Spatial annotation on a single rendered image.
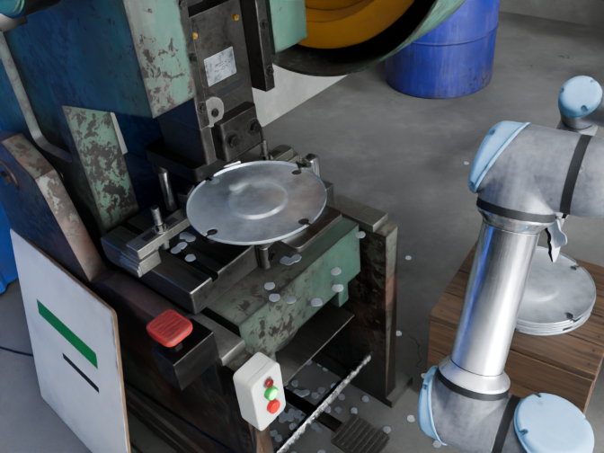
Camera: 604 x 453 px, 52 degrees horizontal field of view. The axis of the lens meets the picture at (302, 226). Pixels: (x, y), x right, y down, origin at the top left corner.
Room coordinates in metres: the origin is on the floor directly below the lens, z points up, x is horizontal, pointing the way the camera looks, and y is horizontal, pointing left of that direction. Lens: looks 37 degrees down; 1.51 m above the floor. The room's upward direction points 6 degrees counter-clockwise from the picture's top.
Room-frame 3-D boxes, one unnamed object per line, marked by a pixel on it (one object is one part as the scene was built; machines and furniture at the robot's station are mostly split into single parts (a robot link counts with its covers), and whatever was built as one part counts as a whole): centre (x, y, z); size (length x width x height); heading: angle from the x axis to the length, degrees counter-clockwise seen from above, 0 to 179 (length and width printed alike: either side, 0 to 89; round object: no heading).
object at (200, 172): (1.15, 0.18, 0.86); 0.20 x 0.16 x 0.05; 136
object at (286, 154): (1.27, 0.06, 0.76); 0.17 x 0.06 x 0.10; 136
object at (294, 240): (1.02, 0.05, 0.72); 0.25 x 0.14 x 0.14; 46
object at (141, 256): (1.02, 0.30, 0.76); 0.17 x 0.06 x 0.10; 136
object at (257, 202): (1.06, 0.09, 0.78); 0.29 x 0.29 x 0.01
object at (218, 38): (1.12, 0.15, 1.04); 0.17 x 0.15 x 0.30; 46
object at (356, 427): (1.05, 0.08, 0.14); 0.59 x 0.10 x 0.05; 46
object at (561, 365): (1.13, -0.57, 0.18); 0.40 x 0.38 x 0.35; 53
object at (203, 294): (1.14, 0.18, 0.68); 0.45 x 0.30 x 0.06; 136
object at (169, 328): (0.75, 0.24, 0.72); 0.07 x 0.06 x 0.08; 46
